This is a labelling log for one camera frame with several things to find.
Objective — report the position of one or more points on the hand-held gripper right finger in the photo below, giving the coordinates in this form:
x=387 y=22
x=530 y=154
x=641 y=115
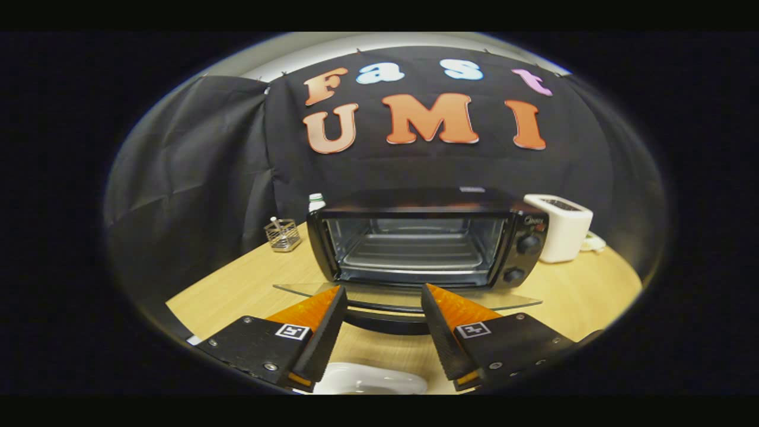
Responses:
x=439 y=332

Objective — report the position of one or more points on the black toaster oven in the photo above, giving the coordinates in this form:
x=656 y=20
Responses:
x=415 y=204

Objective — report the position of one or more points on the white bottle green label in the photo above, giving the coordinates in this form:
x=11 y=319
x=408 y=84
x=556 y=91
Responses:
x=316 y=203

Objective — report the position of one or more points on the white plate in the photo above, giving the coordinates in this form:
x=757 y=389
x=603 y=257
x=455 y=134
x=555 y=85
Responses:
x=373 y=379

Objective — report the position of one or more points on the white toaster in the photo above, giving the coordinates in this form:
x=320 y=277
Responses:
x=563 y=231

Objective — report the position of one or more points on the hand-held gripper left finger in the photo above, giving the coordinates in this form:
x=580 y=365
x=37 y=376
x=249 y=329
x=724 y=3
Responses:
x=329 y=332

